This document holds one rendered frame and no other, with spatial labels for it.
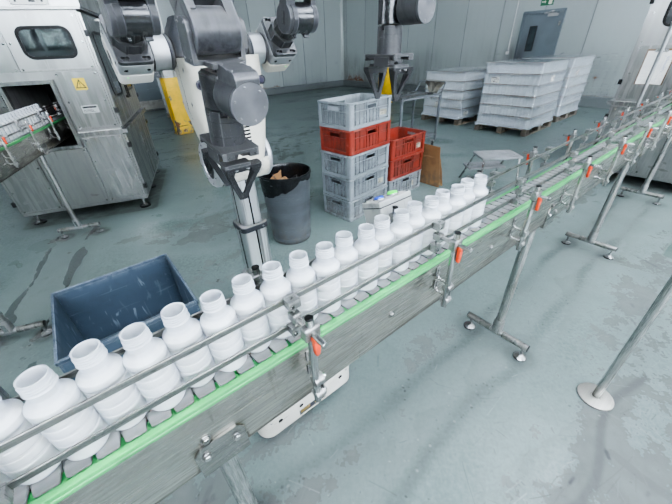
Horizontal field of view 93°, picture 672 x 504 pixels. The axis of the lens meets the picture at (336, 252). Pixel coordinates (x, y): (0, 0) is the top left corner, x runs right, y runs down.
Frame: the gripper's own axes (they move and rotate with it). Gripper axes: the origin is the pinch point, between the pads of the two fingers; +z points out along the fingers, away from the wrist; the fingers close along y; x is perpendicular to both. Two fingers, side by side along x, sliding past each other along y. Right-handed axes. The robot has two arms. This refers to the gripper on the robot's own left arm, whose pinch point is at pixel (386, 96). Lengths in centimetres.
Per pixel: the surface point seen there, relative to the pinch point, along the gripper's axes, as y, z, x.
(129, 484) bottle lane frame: -22, 48, 78
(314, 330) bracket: -27, 31, 44
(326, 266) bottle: -18.1, 26.9, 34.3
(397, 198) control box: -2.6, 28.2, -4.3
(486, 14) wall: 549, -75, -971
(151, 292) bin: 43, 57, 64
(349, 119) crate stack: 157, 41, -122
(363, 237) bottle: -16.9, 24.9, 22.9
